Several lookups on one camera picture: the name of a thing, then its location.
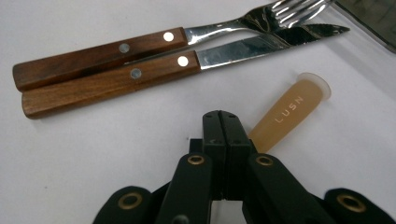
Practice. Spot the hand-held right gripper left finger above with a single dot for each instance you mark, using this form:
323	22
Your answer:
216	133

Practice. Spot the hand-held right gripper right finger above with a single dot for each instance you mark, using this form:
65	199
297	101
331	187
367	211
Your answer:
235	140

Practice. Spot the tan silicone spoon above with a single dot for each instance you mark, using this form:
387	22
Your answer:
289	112

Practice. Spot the white table cover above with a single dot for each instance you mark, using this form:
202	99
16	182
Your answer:
93	161

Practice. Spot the smoky transparent plastic bin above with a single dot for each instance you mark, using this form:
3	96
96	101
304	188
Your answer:
373	18

